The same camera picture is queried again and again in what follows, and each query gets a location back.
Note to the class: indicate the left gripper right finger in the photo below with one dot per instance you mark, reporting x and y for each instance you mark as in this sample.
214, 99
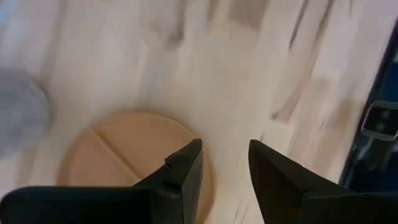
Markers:
295, 199

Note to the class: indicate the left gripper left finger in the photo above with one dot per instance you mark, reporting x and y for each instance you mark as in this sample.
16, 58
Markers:
93, 205

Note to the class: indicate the grey floral patterned cup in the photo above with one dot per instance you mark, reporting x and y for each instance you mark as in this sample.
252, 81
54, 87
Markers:
21, 109

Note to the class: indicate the round wooden divided plate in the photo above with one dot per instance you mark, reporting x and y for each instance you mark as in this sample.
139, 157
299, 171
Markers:
124, 146

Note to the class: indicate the black aluminium table frame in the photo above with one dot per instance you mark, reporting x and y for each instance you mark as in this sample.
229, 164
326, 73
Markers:
357, 168

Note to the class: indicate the frame joint bracket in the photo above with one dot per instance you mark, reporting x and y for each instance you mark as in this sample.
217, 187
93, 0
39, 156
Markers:
379, 119

